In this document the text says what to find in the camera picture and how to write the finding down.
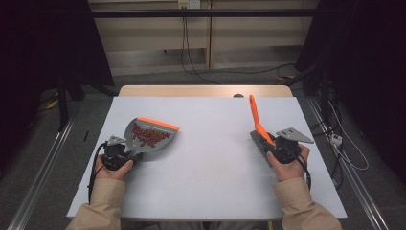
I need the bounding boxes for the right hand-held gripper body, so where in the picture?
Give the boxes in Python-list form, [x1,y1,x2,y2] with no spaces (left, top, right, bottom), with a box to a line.
[271,126,315,165]

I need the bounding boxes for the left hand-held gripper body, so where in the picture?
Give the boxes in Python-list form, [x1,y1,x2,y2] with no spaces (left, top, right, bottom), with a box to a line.
[101,135,136,172]

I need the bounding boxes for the red kidney beans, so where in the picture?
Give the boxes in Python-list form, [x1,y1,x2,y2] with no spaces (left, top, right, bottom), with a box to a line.
[131,123,172,149]

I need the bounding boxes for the orange brush with grey bristles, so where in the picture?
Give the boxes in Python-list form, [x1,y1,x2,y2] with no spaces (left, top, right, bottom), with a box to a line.
[248,94,277,160]

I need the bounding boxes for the grey dustpan with orange edge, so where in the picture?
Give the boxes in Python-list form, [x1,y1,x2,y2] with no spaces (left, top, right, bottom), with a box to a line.
[124,116,181,158]

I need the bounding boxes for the person's left hand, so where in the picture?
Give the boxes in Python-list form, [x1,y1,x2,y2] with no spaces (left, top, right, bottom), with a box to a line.
[94,154,135,182]

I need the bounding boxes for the person's right hand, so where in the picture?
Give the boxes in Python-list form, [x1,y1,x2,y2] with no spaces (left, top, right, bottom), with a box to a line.
[265,143,311,183]

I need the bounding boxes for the white power strip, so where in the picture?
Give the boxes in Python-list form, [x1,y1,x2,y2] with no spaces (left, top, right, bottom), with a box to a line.
[329,133,344,147]

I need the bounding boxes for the white table cover sheet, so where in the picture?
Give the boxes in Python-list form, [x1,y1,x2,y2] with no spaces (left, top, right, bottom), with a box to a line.
[66,96,349,221]

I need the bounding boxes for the black metal stand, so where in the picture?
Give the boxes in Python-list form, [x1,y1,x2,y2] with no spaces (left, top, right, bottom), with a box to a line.
[56,71,71,132]

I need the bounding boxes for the wooden table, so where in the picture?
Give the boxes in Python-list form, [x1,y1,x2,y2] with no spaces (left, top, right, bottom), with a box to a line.
[118,84,294,98]

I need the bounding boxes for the dark curtain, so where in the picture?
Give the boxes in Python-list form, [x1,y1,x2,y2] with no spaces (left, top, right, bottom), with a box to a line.
[0,0,115,167]
[295,0,406,173]

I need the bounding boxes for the black horizontal bar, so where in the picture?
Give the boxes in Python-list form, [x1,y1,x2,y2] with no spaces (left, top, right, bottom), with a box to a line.
[90,9,320,19]

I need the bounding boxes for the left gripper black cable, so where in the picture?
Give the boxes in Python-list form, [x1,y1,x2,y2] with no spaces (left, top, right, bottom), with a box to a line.
[87,142,108,204]

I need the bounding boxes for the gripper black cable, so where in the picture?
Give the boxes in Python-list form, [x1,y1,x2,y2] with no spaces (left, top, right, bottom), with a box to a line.
[294,152,313,192]
[87,142,108,204]

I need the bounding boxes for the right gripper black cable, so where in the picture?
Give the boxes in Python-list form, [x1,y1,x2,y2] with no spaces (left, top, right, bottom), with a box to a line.
[294,152,313,192]

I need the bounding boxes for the metal floor rail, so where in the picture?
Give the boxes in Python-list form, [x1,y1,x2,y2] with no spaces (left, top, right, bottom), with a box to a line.
[305,95,390,230]
[7,104,82,230]

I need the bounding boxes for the white floor cable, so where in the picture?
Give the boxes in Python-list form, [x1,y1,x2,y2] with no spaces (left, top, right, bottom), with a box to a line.
[327,101,371,172]

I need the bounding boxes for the wooden wall post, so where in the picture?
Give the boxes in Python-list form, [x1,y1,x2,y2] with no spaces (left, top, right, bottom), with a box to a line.
[205,0,214,70]

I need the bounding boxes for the black wall cable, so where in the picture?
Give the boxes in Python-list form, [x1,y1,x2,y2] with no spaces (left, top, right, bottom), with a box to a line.
[184,8,297,77]
[180,8,222,85]

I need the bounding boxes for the white wall socket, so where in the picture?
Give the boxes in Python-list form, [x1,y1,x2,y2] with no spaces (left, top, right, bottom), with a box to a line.
[177,0,202,10]

